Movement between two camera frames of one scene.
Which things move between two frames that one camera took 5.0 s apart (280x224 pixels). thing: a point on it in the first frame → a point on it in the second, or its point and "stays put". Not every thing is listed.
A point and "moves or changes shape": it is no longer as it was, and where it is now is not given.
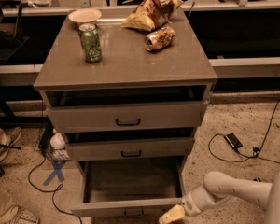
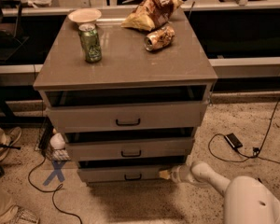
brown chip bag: x=152 y=12 stays put
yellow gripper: x=189 y=203 → x=176 y=174
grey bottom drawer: x=129 y=188 moves or changes shape
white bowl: x=89 y=16 stays put
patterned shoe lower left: x=20 y=216 stays put
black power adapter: x=232 y=140 stays put
